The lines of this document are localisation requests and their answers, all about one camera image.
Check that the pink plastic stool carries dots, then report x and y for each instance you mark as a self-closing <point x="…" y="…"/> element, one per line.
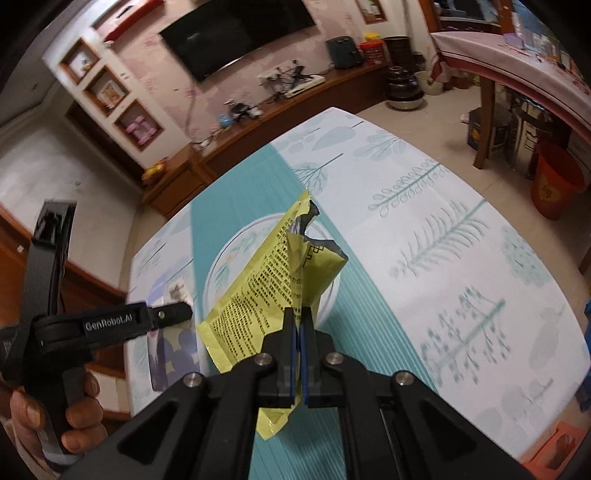
<point x="551" y="459"/>

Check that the blue white patterned tablecloth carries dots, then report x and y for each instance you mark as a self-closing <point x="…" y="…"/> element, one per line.
<point x="437" y="282"/>

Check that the black stacked pot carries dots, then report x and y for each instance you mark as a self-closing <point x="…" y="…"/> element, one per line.
<point x="403" y="92"/>

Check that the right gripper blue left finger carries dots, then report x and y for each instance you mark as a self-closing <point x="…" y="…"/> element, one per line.
<point x="288" y="360"/>

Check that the yellow-green foil bag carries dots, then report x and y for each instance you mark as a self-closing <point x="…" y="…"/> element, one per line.
<point x="271" y="264"/>

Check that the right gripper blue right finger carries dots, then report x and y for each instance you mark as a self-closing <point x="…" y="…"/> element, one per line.
<point x="310" y="359"/>

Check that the red plastic bucket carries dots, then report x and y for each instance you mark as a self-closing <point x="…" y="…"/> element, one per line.
<point x="557" y="181"/>

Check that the black radio box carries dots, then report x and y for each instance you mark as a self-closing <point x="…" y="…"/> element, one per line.
<point x="344" y="53"/>

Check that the wall television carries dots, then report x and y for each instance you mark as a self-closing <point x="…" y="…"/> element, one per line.
<point x="220" y="32"/>

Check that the person's left hand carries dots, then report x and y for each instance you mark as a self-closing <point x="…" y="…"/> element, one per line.
<point x="84" y="417"/>

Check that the pink covered side table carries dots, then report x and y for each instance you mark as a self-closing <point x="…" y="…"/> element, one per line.
<point x="496" y="62"/>

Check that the wooden tv cabinet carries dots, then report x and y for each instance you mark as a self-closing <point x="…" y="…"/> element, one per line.
<point x="190" y="171"/>

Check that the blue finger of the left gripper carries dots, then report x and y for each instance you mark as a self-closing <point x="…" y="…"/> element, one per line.
<point x="118" y="325"/>

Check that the fruit bowl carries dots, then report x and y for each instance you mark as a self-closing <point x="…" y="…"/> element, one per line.
<point x="153" y="174"/>

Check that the red basket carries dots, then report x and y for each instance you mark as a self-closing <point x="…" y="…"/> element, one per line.
<point x="373" y="52"/>

